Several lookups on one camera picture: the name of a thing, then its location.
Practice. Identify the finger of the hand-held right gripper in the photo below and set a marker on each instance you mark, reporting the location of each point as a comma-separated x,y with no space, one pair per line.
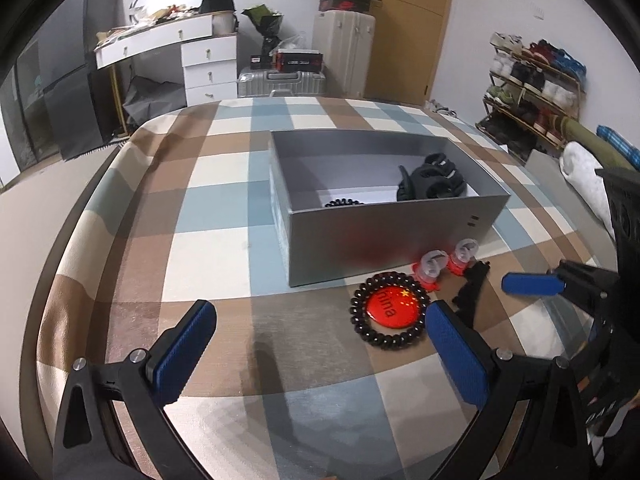
530,283

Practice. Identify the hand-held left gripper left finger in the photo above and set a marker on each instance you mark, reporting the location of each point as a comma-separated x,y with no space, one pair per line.
185,355

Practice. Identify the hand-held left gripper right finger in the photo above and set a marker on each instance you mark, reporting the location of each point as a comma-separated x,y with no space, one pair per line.
457,355

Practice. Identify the small black hair clip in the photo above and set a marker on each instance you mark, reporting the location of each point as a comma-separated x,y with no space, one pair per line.
470,287

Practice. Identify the grey cardboard box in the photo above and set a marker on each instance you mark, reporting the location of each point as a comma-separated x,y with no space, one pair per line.
390,240

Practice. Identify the large black claw clip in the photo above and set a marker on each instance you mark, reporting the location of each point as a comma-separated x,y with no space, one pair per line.
435,180

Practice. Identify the red round badge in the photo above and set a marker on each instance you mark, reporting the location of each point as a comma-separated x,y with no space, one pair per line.
392,307

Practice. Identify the white rolled blanket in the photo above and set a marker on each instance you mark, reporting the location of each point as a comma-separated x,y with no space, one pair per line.
587,180

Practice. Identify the grey slab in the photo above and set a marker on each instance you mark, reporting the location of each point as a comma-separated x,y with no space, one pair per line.
542,162

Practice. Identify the checked tablecloth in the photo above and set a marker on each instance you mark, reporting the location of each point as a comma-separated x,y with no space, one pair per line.
200,210

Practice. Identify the green rolled mat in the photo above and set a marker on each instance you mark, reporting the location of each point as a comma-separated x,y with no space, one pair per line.
595,142

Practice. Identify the blue plaid roll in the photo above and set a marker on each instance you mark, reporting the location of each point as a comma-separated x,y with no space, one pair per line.
622,145

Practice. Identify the wooden shoe rack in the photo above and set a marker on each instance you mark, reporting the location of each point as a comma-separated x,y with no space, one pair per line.
525,95

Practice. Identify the pair of sandals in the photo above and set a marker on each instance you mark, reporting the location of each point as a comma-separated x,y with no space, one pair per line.
439,106

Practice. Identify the rows of shoes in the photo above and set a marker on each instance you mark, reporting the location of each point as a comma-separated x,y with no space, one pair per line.
530,75

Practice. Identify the dark grey cloth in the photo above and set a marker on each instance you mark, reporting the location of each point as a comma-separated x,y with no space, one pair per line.
150,102

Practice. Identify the wooden door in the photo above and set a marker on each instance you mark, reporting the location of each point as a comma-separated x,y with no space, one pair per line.
410,35

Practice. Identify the glass door cabinet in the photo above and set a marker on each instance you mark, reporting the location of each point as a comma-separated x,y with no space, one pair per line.
25,120

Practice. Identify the silver suitcase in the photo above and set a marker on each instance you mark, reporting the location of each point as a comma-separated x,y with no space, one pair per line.
280,82

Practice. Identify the black refrigerator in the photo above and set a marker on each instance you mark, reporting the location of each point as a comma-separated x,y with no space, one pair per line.
75,85

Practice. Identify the white suitcase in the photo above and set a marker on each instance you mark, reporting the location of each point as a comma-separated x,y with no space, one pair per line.
342,55

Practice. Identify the white vanity desk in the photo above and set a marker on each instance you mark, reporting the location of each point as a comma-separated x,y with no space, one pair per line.
205,60

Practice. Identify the red and black box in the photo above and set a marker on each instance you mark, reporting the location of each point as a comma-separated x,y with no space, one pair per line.
299,60

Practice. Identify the white ribbed bin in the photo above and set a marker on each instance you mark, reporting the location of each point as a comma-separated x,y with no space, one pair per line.
225,22

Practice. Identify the desk clutter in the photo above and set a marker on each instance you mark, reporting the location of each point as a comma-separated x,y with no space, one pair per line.
150,17

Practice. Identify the black wrapped bouquet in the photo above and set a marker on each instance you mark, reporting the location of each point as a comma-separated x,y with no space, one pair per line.
267,25

